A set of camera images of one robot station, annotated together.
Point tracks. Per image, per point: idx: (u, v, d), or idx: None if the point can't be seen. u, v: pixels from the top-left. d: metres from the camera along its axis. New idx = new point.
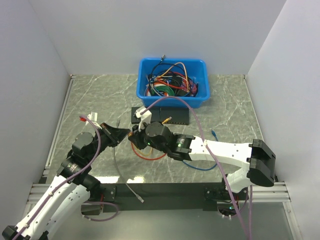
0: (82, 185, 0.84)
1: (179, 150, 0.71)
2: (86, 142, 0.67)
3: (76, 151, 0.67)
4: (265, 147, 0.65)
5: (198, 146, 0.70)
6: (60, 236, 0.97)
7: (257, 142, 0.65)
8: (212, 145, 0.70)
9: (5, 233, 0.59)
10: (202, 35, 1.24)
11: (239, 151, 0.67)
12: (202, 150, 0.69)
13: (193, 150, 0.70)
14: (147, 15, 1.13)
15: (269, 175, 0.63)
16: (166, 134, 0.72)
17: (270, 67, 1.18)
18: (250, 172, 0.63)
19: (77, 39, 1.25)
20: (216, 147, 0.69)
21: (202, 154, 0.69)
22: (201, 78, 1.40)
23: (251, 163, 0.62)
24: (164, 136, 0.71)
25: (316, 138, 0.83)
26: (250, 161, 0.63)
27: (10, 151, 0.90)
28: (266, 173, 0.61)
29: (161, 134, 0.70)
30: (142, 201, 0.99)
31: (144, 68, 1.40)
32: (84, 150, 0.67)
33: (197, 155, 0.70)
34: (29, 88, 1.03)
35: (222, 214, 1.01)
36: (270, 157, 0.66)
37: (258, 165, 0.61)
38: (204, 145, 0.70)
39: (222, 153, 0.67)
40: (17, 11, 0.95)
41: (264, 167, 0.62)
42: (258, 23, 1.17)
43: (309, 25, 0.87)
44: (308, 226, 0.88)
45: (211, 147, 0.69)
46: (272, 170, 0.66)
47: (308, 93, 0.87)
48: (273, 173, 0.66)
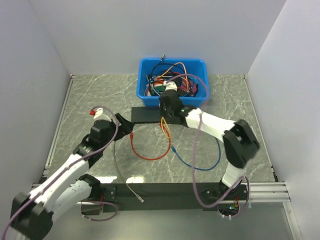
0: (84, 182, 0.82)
1: (181, 115, 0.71)
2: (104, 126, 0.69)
3: (93, 134, 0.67)
4: (249, 129, 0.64)
5: (193, 112, 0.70)
6: (59, 236, 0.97)
7: (242, 121, 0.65)
8: (205, 115, 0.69)
9: (16, 200, 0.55)
10: (202, 35, 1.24)
11: (221, 124, 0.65)
12: (194, 117, 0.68)
13: (190, 116, 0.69)
14: (147, 15, 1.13)
15: (240, 152, 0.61)
16: (174, 98, 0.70)
17: (269, 67, 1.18)
18: (223, 142, 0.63)
19: (77, 39, 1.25)
20: (207, 116, 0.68)
21: (193, 120, 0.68)
22: (201, 77, 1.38)
23: (226, 133, 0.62)
24: (172, 100, 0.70)
25: (316, 138, 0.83)
26: (226, 132, 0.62)
27: (11, 151, 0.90)
28: (237, 146, 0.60)
29: (168, 96, 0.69)
30: (142, 201, 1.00)
31: (144, 68, 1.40)
32: (102, 134, 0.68)
33: (190, 121, 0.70)
34: (29, 88, 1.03)
35: (222, 214, 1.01)
36: (252, 143, 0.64)
37: (231, 136, 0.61)
38: (198, 113, 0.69)
39: (208, 123, 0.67)
40: (17, 11, 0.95)
41: (237, 140, 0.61)
42: (258, 23, 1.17)
43: (309, 25, 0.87)
44: (308, 226, 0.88)
45: (204, 116, 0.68)
46: (251, 154, 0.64)
47: (308, 93, 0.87)
48: (249, 157, 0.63)
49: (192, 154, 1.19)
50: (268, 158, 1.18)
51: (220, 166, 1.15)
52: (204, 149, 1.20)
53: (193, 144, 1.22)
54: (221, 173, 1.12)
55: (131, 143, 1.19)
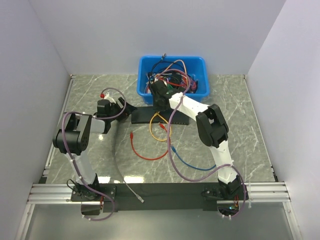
0: (92, 173, 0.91)
1: (167, 97, 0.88)
2: (106, 102, 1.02)
3: (101, 110, 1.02)
4: (220, 113, 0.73)
5: (176, 95, 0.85)
6: (60, 236, 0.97)
7: (214, 106, 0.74)
8: (186, 98, 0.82)
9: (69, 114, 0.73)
10: (202, 35, 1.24)
11: (197, 106, 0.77)
12: (176, 99, 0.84)
13: (173, 98, 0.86)
14: (147, 16, 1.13)
15: (209, 131, 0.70)
16: (159, 85, 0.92)
17: (269, 67, 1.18)
18: (197, 124, 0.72)
19: (77, 38, 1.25)
20: (187, 100, 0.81)
21: (175, 101, 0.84)
22: (201, 75, 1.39)
23: (199, 115, 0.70)
24: (157, 86, 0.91)
25: (316, 138, 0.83)
26: (199, 114, 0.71)
27: (11, 151, 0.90)
28: (206, 126, 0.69)
29: (155, 83, 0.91)
30: (142, 201, 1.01)
31: (144, 66, 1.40)
32: (106, 110, 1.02)
33: (172, 102, 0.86)
34: (29, 87, 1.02)
35: (222, 214, 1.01)
36: (221, 124, 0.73)
37: (203, 117, 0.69)
38: (180, 95, 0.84)
39: (188, 105, 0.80)
40: (17, 10, 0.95)
41: (207, 121, 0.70)
42: (259, 23, 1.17)
43: (309, 24, 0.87)
44: (309, 226, 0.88)
45: (184, 99, 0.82)
46: (220, 134, 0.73)
47: (308, 93, 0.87)
48: (219, 136, 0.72)
49: (192, 154, 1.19)
50: (268, 158, 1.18)
51: None
52: (204, 149, 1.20)
53: (193, 144, 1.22)
54: None
55: (131, 143, 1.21)
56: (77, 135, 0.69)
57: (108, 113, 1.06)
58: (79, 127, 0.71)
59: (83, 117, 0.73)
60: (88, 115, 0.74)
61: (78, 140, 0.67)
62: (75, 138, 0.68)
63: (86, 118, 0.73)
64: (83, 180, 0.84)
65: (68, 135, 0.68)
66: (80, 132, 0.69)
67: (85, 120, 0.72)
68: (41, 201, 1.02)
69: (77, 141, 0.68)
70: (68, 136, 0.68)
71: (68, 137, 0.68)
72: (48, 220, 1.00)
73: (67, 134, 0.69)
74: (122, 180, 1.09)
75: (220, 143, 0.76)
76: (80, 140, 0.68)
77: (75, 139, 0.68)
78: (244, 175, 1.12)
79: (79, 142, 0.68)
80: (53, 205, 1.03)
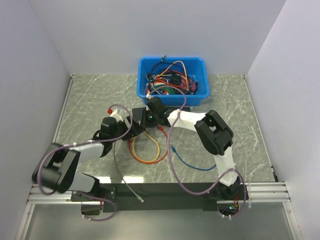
0: (90, 181, 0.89)
1: (165, 116, 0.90)
2: (112, 121, 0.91)
3: (104, 129, 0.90)
4: (219, 118, 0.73)
5: (173, 112, 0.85)
6: (60, 235, 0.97)
7: (212, 111, 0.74)
8: (183, 112, 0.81)
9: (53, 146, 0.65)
10: (202, 34, 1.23)
11: (195, 116, 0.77)
12: (173, 115, 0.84)
13: (171, 115, 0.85)
14: (147, 15, 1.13)
15: (212, 138, 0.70)
16: (157, 104, 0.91)
17: (269, 67, 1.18)
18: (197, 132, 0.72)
19: (76, 38, 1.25)
20: (184, 114, 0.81)
21: (173, 118, 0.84)
22: (201, 76, 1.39)
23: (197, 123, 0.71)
24: (155, 105, 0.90)
25: (316, 138, 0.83)
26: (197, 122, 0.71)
27: (11, 151, 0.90)
28: (207, 133, 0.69)
29: (151, 103, 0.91)
30: (142, 201, 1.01)
31: (144, 67, 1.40)
32: (110, 130, 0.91)
33: (171, 119, 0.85)
34: (29, 87, 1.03)
35: (222, 214, 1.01)
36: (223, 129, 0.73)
37: (202, 125, 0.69)
38: (176, 112, 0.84)
39: (185, 118, 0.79)
40: (17, 10, 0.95)
41: (207, 128, 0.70)
42: (258, 23, 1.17)
43: (309, 24, 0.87)
44: (309, 227, 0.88)
45: (181, 113, 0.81)
46: (224, 140, 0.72)
47: (308, 93, 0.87)
48: (223, 142, 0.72)
49: (192, 154, 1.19)
50: (268, 158, 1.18)
51: None
52: (204, 149, 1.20)
53: (193, 144, 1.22)
54: None
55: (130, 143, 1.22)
56: (58, 175, 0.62)
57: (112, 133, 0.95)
58: (63, 164, 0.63)
59: (70, 153, 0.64)
60: (75, 151, 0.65)
61: (57, 183, 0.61)
62: (55, 180, 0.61)
63: (72, 155, 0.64)
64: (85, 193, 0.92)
65: (48, 173, 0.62)
66: (62, 172, 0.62)
67: (70, 157, 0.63)
68: (40, 201, 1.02)
69: (57, 183, 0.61)
70: (48, 176, 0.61)
71: (48, 176, 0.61)
72: (49, 220, 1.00)
73: (48, 173, 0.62)
74: (122, 180, 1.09)
75: (225, 149, 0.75)
76: (60, 183, 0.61)
77: (55, 180, 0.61)
78: (244, 175, 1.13)
79: (58, 185, 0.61)
80: (53, 205, 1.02)
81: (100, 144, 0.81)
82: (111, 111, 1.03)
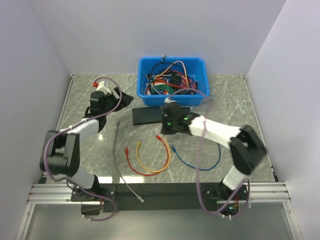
0: (91, 177, 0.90)
1: (185, 123, 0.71)
2: (100, 95, 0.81)
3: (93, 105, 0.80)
4: (255, 136, 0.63)
5: (197, 120, 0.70)
6: (60, 235, 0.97)
7: (247, 127, 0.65)
8: (209, 121, 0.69)
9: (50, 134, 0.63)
10: (202, 35, 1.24)
11: (227, 129, 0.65)
12: (198, 124, 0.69)
13: (194, 124, 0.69)
14: (147, 16, 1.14)
15: (247, 158, 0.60)
16: (175, 108, 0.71)
17: (269, 67, 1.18)
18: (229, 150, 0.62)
19: (77, 38, 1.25)
20: (211, 125, 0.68)
21: (197, 128, 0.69)
22: (201, 76, 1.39)
23: (232, 140, 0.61)
24: (174, 111, 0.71)
25: (316, 138, 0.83)
26: (231, 138, 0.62)
27: (11, 151, 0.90)
28: (243, 153, 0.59)
29: (169, 108, 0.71)
30: (142, 201, 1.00)
31: (144, 67, 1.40)
32: (99, 104, 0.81)
33: (193, 128, 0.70)
34: (29, 87, 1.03)
35: (222, 214, 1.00)
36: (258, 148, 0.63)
37: (237, 142, 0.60)
38: (202, 120, 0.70)
39: (214, 130, 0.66)
40: (17, 11, 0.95)
41: (243, 147, 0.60)
42: (258, 23, 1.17)
43: (309, 24, 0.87)
44: (309, 227, 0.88)
45: (207, 123, 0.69)
46: (257, 161, 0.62)
47: (308, 93, 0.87)
48: (258, 162, 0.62)
49: (192, 154, 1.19)
50: (267, 158, 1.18)
51: (220, 166, 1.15)
52: (204, 149, 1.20)
53: (193, 144, 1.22)
54: (221, 173, 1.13)
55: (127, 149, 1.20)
56: (65, 159, 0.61)
57: (104, 107, 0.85)
58: (67, 148, 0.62)
59: (70, 136, 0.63)
60: (75, 134, 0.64)
61: (67, 166, 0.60)
62: (63, 164, 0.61)
63: (73, 137, 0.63)
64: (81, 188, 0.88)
65: (55, 160, 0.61)
66: (68, 156, 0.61)
67: (72, 140, 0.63)
68: (41, 201, 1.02)
69: (66, 166, 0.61)
70: (55, 162, 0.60)
71: (56, 163, 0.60)
72: (49, 220, 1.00)
73: (53, 159, 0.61)
74: (122, 180, 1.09)
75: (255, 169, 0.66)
76: (70, 166, 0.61)
77: (64, 165, 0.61)
78: None
79: (68, 168, 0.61)
80: (53, 205, 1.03)
81: (93, 121, 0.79)
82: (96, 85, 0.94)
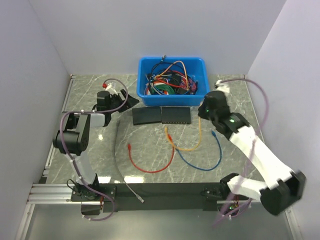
0: (92, 173, 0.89)
1: (228, 125, 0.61)
2: (106, 94, 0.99)
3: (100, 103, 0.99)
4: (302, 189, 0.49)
5: (246, 133, 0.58)
6: (60, 236, 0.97)
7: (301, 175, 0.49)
8: (261, 144, 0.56)
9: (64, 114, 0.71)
10: (202, 34, 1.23)
11: (276, 169, 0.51)
12: (246, 140, 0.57)
13: (240, 134, 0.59)
14: (147, 15, 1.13)
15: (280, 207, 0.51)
16: (222, 102, 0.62)
17: (269, 67, 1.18)
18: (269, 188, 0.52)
19: (76, 38, 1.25)
20: (262, 150, 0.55)
21: (244, 143, 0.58)
22: (201, 76, 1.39)
23: (279, 186, 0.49)
24: (218, 103, 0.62)
25: (316, 138, 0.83)
26: (278, 183, 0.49)
27: (10, 151, 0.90)
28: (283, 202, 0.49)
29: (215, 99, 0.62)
30: (142, 201, 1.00)
31: (144, 67, 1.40)
32: (105, 102, 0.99)
33: (237, 140, 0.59)
34: (29, 87, 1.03)
35: (222, 214, 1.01)
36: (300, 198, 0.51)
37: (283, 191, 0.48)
38: (252, 138, 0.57)
39: (263, 159, 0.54)
40: (16, 10, 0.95)
41: (286, 199, 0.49)
42: (258, 23, 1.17)
43: (309, 24, 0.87)
44: (309, 226, 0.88)
45: (259, 146, 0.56)
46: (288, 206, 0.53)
47: (308, 93, 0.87)
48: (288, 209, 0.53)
49: (192, 154, 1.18)
50: None
51: (220, 166, 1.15)
52: (204, 149, 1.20)
53: (193, 144, 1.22)
54: (220, 173, 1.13)
55: (129, 151, 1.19)
56: (77, 135, 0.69)
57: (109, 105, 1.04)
58: (78, 126, 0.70)
59: (82, 116, 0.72)
60: (87, 114, 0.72)
61: (78, 141, 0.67)
62: (75, 139, 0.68)
63: (84, 117, 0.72)
64: (83, 180, 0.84)
65: (67, 136, 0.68)
66: (80, 132, 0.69)
67: (83, 119, 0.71)
68: (41, 201, 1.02)
69: (77, 141, 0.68)
70: (68, 137, 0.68)
71: (68, 138, 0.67)
72: (49, 220, 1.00)
73: (66, 134, 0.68)
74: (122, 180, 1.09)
75: None
76: (80, 141, 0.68)
77: (75, 140, 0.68)
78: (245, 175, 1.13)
79: (79, 143, 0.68)
80: (53, 205, 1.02)
81: (101, 114, 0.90)
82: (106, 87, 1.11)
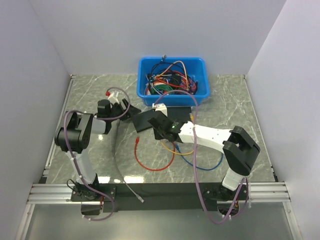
0: (91, 174, 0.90)
1: (172, 130, 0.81)
2: (106, 103, 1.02)
3: (100, 112, 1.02)
4: (245, 136, 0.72)
5: (186, 128, 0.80)
6: (60, 236, 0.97)
7: (238, 129, 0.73)
8: (198, 127, 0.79)
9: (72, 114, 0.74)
10: (202, 34, 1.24)
11: (218, 136, 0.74)
12: (188, 132, 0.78)
13: (183, 132, 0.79)
14: (147, 15, 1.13)
15: (243, 160, 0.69)
16: (159, 118, 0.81)
17: (270, 67, 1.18)
18: (226, 155, 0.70)
19: (77, 38, 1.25)
20: (201, 131, 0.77)
21: (188, 135, 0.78)
22: (201, 76, 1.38)
23: (226, 145, 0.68)
24: (158, 120, 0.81)
25: (316, 139, 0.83)
26: (225, 143, 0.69)
27: (10, 151, 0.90)
28: (239, 155, 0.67)
29: (154, 118, 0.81)
30: (142, 201, 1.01)
31: (144, 67, 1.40)
32: (105, 111, 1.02)
33: (184, 136, 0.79)
34: (29, 87, 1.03)
35: (222, 214, 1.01)
36: (251, 146, 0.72)
37: (231, 146, 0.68)
38: (190, 126, 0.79)
39: (205, 136, 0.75)
40: (17, 11, 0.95)
41: (238, 151, 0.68)
42: (259, 23, 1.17)
43: (310, 24, 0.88)
44: (309, 227, 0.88)
45: (197, 129, 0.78)
46: (252, 160, 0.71)
47: (308, 92, 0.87)
48: (252, 162, 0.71)
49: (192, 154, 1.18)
50: (268, 158, 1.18)
51: (220, 166, 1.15)
52: (204, 149, 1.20)
53: (193, 144, 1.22)
54: (221, 173, 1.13)
55: (134, 150, 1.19)
56: (78, 133, 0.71)
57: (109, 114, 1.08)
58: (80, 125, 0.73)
59: (85, 116, 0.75)
60: (90, 115, 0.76)
61: (79, 139, 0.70)
62: (76, 137, 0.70)
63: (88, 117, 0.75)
64: (83, 179, 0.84)
65: (69, 133, 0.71)
66: (81, 131, 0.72)
67: (86, 119, 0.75)
68: (41, 201, 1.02)
69: (79, 139, 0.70)
70: (70, 135, 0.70)
71: (70, 135, 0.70)
72: (48, 220, 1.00)
73: (69, 132, 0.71)
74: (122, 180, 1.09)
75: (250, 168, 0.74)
76: (81, 139, 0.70)
77: (76, 138, 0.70)
78: None
79: (80, 141, 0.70)
80: (53, 205, 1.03)
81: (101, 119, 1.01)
82: (108, 94, 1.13)
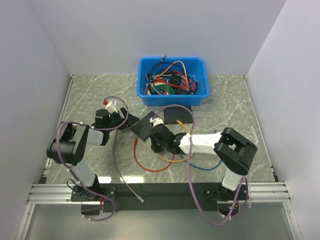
0: (90, 178, 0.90)
1: (174, 144, 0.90)
2: (104, 113, 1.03)
3: (98, 121, 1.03)
4: (236, 135, 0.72)
5: (184, 139, 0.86)
6: (60, 235, 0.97)
7: (227, 130, 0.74)
8: (194, 135, 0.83)
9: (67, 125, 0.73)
10: (202, 34, 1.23)
11: (210, 140, 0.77)
12: (186, 142, 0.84)
13: (182, 142, 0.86)
14: (146, 15, 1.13)
15: (238, 159, 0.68)
16: (163, 132, 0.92)
17: (270, 67, 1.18)
18: (220, 157, 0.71)
19: (76, 38, 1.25)
20: (196, 138, 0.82)
21: (186, 145, 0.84)
22: (201, 76, 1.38)
23: (217, 147, 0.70)
24: (162, 134, 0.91)
25: (316, 139, 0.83)
26: (216, 145, 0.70)
27: (10, 151, 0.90)
28: (231, 154, 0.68)
29: (158, 132, 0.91)
30: (142, 201, 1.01)
31: (144, 67, 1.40)
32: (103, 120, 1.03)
33: (184, 146, 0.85)
34: (29, 87, 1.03)
35: (222, 214, 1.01)
36: (246, 145, 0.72)
37: (221, 147, 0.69)
38: (188, 137, 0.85)
39: (199, 142, 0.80)
40: (17, 11, 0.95)
41: (231, 151, 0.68)
42: (259, 23, 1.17)
43: (310, 24, 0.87)
44: (308, 227, 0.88)
45: (192, 137, 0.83)
46: (250, 157, 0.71)
47: (308, 92, 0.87)
48: (249, 160, 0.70)
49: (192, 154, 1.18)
50: (268, 158, 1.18)
51: (220, 166, 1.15)
52: None
53: None
54: (221, 173, 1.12)
55: (133, 150, 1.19)
56: (72, 146, 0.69)
57: (107, 124, 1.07)
58: (75, 138, 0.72)
59: (80, 128, 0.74)
60: (85, 126, 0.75)
61: (73, 152, 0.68)
62: (70, 149, 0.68)
63: (83, 129, 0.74)
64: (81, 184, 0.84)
65: (63, 146, 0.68)
66: (76, 143, 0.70)
67: (80, 131, 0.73)
68: (41, 201, 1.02)
69: (72, 152, 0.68)
70: (64, 147, 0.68)
71: (63, 147, 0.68)
72: (48, 220, 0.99)
73: (62, 145, 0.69)
74: (122, 180, 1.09)
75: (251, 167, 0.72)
76: (75, 152, 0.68)
77: (70, 150, 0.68)
78: None
79: (74, 153, 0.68)
80: (53, 205, 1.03)
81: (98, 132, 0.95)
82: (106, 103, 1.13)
